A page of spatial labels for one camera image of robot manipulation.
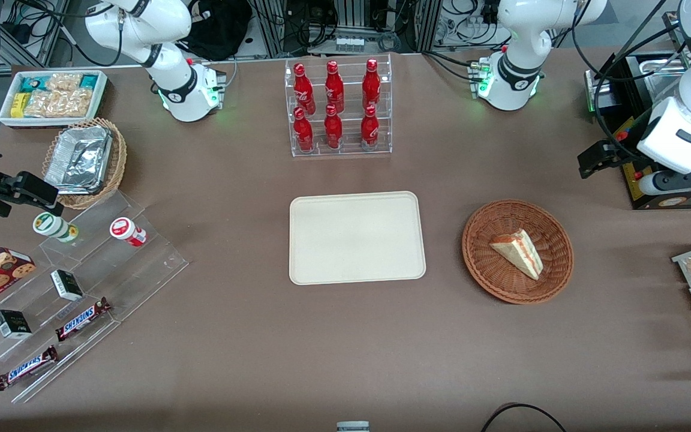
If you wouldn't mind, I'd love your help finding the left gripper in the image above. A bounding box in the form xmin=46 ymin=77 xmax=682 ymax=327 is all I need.
xmin=578 ymin=140 xmax=691 ymax=196

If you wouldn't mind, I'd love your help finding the round brown wicker basket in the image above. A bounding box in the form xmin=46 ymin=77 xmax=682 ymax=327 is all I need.
xmin=461 ymin=199 xmax=575 ymax=305

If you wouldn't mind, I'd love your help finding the aluminium foil tray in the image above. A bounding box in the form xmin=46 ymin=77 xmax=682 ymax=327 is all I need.
xmin=44 ymin=125 xmax=113 ymax=196

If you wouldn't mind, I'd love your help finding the Snickers bar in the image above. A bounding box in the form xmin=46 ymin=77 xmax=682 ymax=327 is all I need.
xmin=0 ymin=345 xmax=59 ymax=391
xmin=55 ymin=296 xmax=112 ymax=342

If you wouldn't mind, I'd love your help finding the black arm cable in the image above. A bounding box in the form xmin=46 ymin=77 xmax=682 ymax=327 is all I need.
xmin=570 ymin=0 xmax=689 ymax=148

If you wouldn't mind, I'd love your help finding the light wicker basket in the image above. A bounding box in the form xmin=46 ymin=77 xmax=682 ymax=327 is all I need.
xmin=42 ymin=118 xmax=128 ymax=210

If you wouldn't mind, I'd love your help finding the cream plastic tray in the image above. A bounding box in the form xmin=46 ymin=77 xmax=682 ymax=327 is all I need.
xmin=289 ymin=191 xmax=427 ymax=286

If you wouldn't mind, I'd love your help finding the black bag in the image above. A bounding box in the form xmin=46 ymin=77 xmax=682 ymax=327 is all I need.
xmin=178 ymin=0 xmax=254 ymax=61

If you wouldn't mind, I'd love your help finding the clear bag of crackers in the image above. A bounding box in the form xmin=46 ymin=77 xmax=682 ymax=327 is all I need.
xmin=24 ymin=90 xmax=59 ymax=118
xmin=45 ymin=73 xmax=83 ymax=92
xmin=55 ymin=88 xmax=94 ymax=118

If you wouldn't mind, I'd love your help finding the black cable on table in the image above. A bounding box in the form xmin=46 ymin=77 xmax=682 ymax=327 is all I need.
xmin=480 ymin=403 xmax=569 ymax=432

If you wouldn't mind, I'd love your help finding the red capped small bottle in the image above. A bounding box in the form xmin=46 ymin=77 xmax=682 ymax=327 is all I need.
xmin=109 ymin=217 xmax=148 ymax=248

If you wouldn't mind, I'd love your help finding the small black box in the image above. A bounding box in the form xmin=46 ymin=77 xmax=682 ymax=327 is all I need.
xmin=0 ymin=309 xmax=33 ymax=340
xmin=50 ymin=269 xmax=85 ymax=302

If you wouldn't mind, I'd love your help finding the green capped small bottle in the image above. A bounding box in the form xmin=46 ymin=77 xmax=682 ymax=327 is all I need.
xmin=32 ymin=211 xmax=80 ymax=244

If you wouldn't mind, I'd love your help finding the white rectangular snack bin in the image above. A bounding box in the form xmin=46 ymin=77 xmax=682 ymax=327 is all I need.
xmin=0 ymin=70 xmax=110 ymax=129

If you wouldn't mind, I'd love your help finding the black device with steel tray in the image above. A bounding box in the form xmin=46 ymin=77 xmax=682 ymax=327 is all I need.
xmin=584 ymin=50 xmax=691 ymax=210

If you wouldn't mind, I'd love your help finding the triangle sandwich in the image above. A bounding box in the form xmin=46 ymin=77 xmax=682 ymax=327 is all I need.
xmin=489 ymin=229 xmax=545 ymax=281

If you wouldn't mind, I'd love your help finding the clear acrylic bottle rack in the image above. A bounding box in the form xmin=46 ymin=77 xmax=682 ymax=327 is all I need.
xmin=284 ymin=53 xmax=393 ymax=158

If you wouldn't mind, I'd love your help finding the red cola bottle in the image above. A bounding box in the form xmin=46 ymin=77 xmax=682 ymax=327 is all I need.
xmin=323 ymin=104 xmax=344 ymax=150
xmin=360 ymin=105 xmax=380 ymax=150
xmin=325 ymin=60 xmax=346 ymax=113
xmin=293 ymin=107 xmax=315 ymax=152
xmin=293 ymin=62 xmax=317 ymax=115
xmin=362 ymin=58 xmax=381 ymax=112

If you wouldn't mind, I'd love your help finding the aluminium frame rack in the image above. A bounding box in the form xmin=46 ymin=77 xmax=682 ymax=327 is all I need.
xmin=250 ymin=0 xmax=443 ymax=58

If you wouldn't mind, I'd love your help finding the clear acrylic step display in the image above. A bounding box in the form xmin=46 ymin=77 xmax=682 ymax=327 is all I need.
xmin=0 ymin=191 xmax=190 ymax=404

